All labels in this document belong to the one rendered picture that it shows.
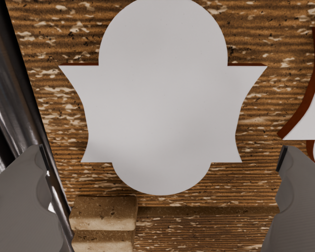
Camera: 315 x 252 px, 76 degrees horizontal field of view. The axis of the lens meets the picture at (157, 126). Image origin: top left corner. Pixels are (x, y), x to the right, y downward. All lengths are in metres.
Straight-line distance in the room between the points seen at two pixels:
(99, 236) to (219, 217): 0.12
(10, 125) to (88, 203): 0.10
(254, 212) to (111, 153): 0.16
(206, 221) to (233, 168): 0.07
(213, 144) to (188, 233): 0.13
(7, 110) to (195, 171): 0.16
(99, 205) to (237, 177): 0.13
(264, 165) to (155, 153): 0.10
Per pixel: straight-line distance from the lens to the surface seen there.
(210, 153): 0.17
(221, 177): 0.20
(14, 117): 0.21
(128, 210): 0.20
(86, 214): 0.20
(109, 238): 0.22
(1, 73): 0.20
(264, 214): 0.26
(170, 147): 0.16
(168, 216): 0.23
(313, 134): 0.19
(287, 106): 0.18
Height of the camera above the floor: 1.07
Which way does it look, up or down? 61 degrees down
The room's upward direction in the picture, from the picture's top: 180 degrees clockwise
